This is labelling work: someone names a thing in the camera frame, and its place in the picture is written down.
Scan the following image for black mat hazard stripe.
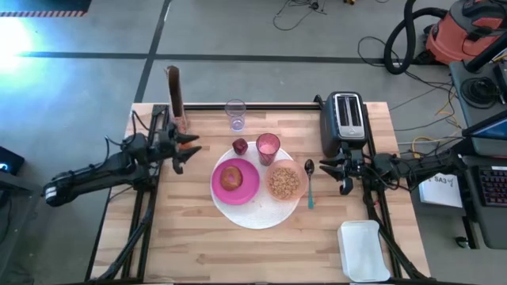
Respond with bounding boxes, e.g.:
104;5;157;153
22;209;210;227
0;0;93;18

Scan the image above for dark red plum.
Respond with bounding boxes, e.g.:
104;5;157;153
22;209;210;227
231;137;250;157

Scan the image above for brown bagel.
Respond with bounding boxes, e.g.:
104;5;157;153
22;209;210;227
219;165;244;192

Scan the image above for dark grey toaster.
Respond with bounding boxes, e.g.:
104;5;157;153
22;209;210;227
319;91;374;161

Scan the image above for golden cereal pieces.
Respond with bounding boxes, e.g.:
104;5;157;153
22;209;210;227
266;166;301;200

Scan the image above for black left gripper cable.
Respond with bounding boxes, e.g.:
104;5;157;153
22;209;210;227
103;109;159;152

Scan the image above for pale pink plastic bowl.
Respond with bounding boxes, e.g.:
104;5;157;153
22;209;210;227
263;158;310;203

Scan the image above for yellow cable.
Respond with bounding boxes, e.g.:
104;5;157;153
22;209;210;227
410;87;463;158

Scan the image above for grey metal stand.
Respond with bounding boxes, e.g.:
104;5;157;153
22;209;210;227
0;169;67;279

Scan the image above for black backlit keyboard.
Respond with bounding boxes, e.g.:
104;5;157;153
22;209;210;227
476;165;507;208

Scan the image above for black vacuum hose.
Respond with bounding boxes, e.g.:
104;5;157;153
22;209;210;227
383;0;449;76

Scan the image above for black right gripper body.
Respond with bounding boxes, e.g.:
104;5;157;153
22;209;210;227
339;153;375;196

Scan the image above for white paper sheet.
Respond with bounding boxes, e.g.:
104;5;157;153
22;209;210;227
417;169;464;209

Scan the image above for long black floor cable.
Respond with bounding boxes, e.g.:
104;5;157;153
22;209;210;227
356;36;457;133

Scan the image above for orange shop vacuum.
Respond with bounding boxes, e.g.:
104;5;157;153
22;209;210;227
424;0;507;67

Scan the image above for black slanted bar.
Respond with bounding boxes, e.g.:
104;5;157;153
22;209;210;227
464;31;507;74

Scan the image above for orange cereal bag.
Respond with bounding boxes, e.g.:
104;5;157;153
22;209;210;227
165;65;189;132

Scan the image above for black cable coil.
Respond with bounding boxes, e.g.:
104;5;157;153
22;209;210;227
459;75;504;109

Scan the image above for grey desk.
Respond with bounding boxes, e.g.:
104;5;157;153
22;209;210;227
448;59;507;251

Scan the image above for white round woven placemat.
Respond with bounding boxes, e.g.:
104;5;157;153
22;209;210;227
209;141;303;230

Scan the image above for clear glass tumbler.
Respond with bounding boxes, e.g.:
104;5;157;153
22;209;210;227
223;98;248;133

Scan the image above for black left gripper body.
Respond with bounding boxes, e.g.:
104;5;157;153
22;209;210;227
155;126;185;176

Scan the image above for magenta plastic plate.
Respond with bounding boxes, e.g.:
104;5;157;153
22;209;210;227
210;158;261;207

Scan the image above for red faceted plastic tumbler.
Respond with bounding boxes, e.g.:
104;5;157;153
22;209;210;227
254;132;282;167

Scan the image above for black device blue light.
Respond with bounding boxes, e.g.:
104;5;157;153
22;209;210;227
0;146;26;177

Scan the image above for white plastic container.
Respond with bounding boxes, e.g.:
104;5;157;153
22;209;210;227
337;219;392;283

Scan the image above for black spoon teal handle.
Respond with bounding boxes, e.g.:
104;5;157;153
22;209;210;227
303;158;317;211

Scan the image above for black aluminium table frame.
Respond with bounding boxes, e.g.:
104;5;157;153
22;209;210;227
85;101;435;285

